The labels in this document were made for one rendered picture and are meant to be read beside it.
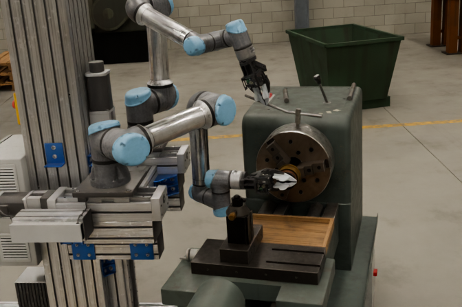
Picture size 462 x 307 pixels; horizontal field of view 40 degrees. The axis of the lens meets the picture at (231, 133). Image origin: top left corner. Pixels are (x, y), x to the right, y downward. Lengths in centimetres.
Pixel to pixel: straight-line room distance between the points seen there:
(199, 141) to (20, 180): 72
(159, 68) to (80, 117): 51
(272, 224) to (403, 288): 150
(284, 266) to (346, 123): 84
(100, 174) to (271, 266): 71
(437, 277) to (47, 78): 260
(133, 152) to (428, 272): 241
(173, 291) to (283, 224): 67
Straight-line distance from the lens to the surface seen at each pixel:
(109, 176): 237
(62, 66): 251
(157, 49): 285
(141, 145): 223
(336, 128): 275
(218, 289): 169
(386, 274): 409
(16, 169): 265
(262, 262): 217
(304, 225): 261
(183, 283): 217
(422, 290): 396
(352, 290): 286
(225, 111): 243
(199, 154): 262
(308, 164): 261
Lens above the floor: 200
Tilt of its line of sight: 17 degrees down
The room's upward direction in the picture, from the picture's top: 4 degrees counter-clockwise
